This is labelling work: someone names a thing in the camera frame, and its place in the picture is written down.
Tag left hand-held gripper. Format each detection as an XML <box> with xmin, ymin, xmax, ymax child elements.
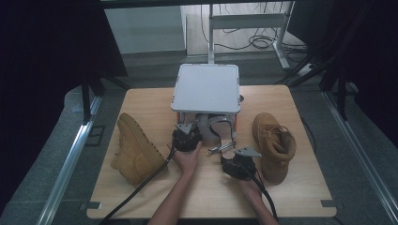
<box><xmin>172</xmin><ymin>122</ymin><xmax>204</xmax><ymax>154</ymax></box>

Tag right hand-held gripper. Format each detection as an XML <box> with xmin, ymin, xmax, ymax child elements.
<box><xmin>220</xmin><ymin>146</ymin><xmax>263</xmax><ymax>181</ymax></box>

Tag tan suede boot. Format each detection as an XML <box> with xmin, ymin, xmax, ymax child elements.
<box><xmin>110</xmin><ymin>112</ymin><xmax>167</xmax><ymax>188</ymax></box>
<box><xmin>252</xmin><ymin>112</ymin><xmax>298</xmax><ymax>186</ymax></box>

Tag person's left hand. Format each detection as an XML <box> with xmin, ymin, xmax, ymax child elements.
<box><xmin>167</xmin><ymin>142</ymin><xmax>204</xmax><ymax>178</ymax></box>

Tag person's right hand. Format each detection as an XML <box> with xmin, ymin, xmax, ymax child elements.
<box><xmin>238</xmin><ymin>178</ymin><xmax>264</xmax><ymax>202</ymax></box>

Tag black tripod stand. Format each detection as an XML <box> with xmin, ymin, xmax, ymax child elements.
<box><xmin>274</xmin><ymin>52</ymin><xmax>360</xmax><ymax>122</ymax></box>
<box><xmin>80</xmin><ymin>70</ymin><xmax>132</xmax><ymax>124</ymax></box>

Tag white power strip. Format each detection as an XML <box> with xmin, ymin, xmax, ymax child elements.
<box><xmin>296</xmin><ymin>62</ymin><xmax>314</xmax><ymax>78</ymax></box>

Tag dark curtain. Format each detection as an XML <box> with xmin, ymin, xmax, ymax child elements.
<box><xmin>0</xmin><ymin>0</ymin><xmax>129</xmax><ymax>217</ymax></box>
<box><xmin>287</xmin><ymin>0</ymin><xmax>398</xmax><ymax>153</ymax></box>

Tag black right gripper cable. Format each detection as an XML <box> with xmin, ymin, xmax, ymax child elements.
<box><xmin>237</xmin><ymin>160</ymin><xmax>280</xmax><ymax>222</ymax></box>

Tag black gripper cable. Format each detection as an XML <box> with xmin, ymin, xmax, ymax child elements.
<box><xmin>99</xmin><ymin>145</ymin><xmax>176</xmax><ymax>225</ymax></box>
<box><xmin>237</xmin><ymin>160</ymin><xmax>280</xmax><ymax>222</ymax></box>

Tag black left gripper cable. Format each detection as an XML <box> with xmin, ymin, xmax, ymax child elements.
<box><xmin>99</xmin><ymin>145</ymin><xmax>176</xmax><ymax>225</ymax></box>

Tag black floor bracket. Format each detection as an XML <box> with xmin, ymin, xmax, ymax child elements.
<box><xmin>84</xmin><ymin>125</ymin><xmax>106</xmax><ymax>147</ymax></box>

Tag aluminium floor rail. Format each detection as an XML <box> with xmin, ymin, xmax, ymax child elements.
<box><xmin>36</xmin><ymin>95</ymin><xmax>103</xmax><ymax>225</ymax></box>
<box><xmin>322</xmin><ymin>90</ymin><xmax>398</xmax><ymax>224</ymax></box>

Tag black floor cables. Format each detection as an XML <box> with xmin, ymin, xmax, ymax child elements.
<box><xmin>200</xmin><ymin>2</ymin><xmax>309</xmax><ymax>62</ymax></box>

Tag white metal desk frame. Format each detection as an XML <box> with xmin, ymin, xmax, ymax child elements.
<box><xmin>207</xmin><ymin>0</ymin><xmax>296</xmax><ymax>70</ymax></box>

